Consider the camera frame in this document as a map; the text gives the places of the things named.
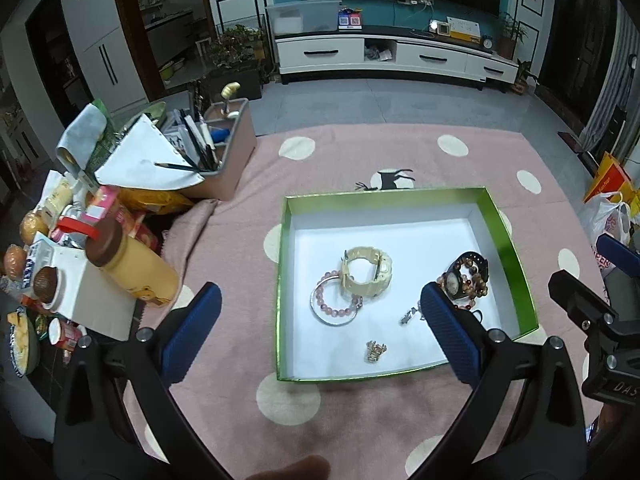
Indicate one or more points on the brown round dessert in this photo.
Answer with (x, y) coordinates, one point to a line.
(47, 285)

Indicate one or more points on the small white display device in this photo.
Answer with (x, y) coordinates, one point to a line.
(439, 27)

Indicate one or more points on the pink carton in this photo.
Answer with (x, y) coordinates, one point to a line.
(100, 205)

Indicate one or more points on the pink desk organizer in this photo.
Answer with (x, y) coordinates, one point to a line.
(235, 165)

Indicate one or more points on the white paper sheet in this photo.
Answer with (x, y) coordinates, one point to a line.
(140, 155)

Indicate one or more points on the small alarm clock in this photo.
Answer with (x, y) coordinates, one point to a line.
(487, 43)

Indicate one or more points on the bowl of chips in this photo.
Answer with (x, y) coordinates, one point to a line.
(22, 345)

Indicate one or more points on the small potted plant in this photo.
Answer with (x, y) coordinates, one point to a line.
(522, 82)

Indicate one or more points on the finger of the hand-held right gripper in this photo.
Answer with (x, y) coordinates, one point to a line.
(580, 297)
(620, 255)

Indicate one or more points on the person's right hand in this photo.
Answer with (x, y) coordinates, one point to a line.
(607, 420)

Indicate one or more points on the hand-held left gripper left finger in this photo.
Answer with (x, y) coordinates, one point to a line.
(192, 332)

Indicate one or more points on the tall potted plant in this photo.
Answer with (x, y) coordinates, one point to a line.
(507, 42)

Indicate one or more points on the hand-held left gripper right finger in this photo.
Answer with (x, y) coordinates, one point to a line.
(447, 330)

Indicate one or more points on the yellow ornament on stick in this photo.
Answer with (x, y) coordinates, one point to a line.
(230, 91)

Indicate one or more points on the red and white cup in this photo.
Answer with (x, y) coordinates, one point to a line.
(67, 335)

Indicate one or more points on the white power strip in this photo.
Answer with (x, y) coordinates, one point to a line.
(415, 0)

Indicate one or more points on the black wrist watch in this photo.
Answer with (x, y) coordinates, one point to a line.
(452, 284)

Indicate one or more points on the green cardboard box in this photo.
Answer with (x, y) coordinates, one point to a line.
(400, 260)

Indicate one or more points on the white plastic shopping bag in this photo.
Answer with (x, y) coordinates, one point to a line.
(607, 225)

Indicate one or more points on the orange bread bun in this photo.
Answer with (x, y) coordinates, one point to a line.
(15, 261)
(34, 227)

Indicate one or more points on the white carton box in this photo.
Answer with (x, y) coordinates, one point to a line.
(95, 305)

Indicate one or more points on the blue and red card stands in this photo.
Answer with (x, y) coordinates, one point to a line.
(350, 18)

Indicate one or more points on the white television cabinet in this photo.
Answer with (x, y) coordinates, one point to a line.
(430, 55)

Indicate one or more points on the clear plastic storage bin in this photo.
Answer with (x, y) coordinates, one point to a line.
(305, 17)

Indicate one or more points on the black pencil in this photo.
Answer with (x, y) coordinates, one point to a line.
(175, 166)

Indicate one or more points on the bushy potted plant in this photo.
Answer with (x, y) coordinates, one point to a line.
(235, 55)

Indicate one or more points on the yellow paper bag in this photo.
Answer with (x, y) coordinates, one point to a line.
(607, 175)

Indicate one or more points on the pink polka dot tablecloth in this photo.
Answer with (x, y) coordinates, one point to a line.
(350, 420)

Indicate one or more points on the yellow bear packet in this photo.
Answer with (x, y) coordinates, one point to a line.
(140, 275)

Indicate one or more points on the yellow and white box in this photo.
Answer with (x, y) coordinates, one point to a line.
(465, 30)

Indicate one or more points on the cream wrist watch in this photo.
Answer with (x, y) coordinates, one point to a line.
(365, 287)

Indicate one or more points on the green and white packet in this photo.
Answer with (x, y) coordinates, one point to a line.
(85, 130)

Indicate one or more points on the orange snack bag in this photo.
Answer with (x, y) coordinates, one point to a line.
(155, 200)

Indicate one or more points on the metal bangle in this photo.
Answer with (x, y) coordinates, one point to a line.
(334, 325)

